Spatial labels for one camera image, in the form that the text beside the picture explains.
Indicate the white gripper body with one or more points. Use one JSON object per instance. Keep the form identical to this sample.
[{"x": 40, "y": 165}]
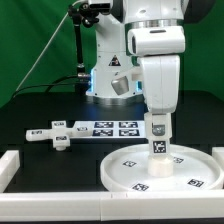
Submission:
[{"x": 157, "y": 50}]

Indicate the white front fence bar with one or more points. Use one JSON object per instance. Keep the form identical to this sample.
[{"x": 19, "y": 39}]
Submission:
[{"x": 105, "y": 206}]

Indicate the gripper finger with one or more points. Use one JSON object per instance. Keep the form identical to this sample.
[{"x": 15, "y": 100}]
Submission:
[{"x": 158, "y": 130}]

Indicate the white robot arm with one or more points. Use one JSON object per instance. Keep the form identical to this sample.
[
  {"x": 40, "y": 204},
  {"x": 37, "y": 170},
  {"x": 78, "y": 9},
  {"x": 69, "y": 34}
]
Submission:
[{"x": 117, "y": 17}]

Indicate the white left fence block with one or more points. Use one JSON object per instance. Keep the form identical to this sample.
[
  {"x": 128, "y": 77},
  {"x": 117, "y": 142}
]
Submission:
[{"x": 9, "y": 165}]

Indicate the white cross-shaped table base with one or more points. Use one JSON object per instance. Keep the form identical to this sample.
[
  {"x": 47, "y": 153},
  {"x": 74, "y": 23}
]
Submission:
[{"x": 60, "y": 134}]

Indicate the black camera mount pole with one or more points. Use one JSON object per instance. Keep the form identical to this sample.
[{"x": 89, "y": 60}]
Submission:
[{"x": 81, "y": 16}]

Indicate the white marker sheet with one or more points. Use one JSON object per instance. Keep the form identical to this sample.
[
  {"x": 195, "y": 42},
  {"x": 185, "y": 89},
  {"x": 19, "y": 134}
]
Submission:
[{"x": 110, "y": 129}]

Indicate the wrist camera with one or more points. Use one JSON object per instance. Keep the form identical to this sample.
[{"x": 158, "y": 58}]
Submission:
[{"x": 121, "y": 81}]

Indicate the white round table top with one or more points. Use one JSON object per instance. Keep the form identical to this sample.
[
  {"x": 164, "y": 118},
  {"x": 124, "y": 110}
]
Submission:
[{"x": 126, "y": 169}]

